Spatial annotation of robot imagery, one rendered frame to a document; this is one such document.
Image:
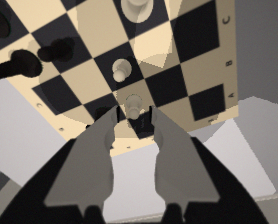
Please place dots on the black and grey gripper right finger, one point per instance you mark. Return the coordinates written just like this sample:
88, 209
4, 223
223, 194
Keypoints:
189, 174

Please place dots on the chessboard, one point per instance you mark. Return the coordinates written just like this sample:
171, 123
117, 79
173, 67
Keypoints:
183, 59

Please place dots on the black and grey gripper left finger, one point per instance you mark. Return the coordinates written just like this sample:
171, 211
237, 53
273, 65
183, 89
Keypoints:
80, 174

